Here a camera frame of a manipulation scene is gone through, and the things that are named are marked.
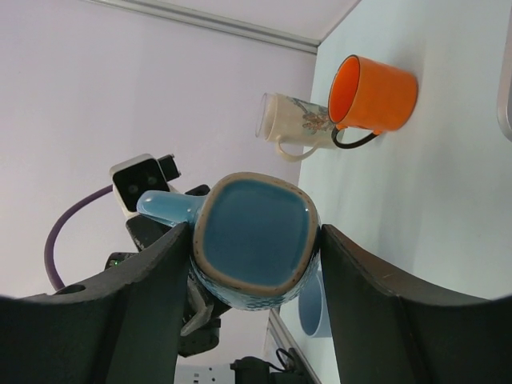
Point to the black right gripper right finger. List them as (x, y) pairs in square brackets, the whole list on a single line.
[(389, 326)]

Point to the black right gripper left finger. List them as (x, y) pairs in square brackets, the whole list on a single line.
[(61, 338)]

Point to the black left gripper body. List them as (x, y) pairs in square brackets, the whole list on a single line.
[(157, 297)]

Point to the light blue plastic cup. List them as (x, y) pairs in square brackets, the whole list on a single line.
[(312, 309)]

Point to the blue patterned mug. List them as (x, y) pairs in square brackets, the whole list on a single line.
[(255, 238)]

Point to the beige tall mug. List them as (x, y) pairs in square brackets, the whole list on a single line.
[(296, 128)]

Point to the orange mug black handle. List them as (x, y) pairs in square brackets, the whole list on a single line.
[(372, 96)]

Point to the clear acrylic dish rack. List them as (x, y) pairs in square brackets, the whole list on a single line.
[(504, 86)]

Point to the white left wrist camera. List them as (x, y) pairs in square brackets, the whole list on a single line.
[(133, 177)]

